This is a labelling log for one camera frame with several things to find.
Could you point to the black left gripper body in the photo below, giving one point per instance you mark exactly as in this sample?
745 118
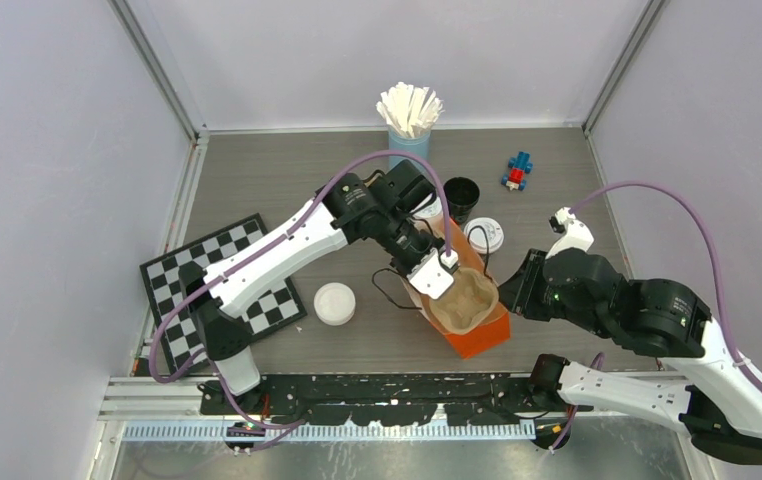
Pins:
408 245

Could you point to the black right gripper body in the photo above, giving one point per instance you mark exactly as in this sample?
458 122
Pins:
531 298

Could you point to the orange paper takeout bag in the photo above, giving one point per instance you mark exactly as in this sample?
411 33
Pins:
494 330

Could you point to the white plastic cup lid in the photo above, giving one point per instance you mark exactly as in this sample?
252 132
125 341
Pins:
485 235

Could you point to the single brown cup carrier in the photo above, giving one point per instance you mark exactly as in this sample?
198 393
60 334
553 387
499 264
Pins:
467 303

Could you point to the stack of white lids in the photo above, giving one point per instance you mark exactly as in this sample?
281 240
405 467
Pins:
334 304

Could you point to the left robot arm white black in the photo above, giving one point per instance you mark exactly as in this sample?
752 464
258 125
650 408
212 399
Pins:
346 210

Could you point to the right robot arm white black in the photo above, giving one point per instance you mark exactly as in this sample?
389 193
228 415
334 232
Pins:
717 406

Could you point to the blue cylindrical holder cup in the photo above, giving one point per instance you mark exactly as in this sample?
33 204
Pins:
418 146

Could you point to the blue red toy blocks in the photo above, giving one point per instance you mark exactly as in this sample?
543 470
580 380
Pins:
519 167

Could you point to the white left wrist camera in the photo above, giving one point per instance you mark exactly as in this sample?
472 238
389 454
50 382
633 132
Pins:
433 276

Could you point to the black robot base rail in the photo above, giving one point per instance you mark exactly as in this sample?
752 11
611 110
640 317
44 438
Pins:
402 399

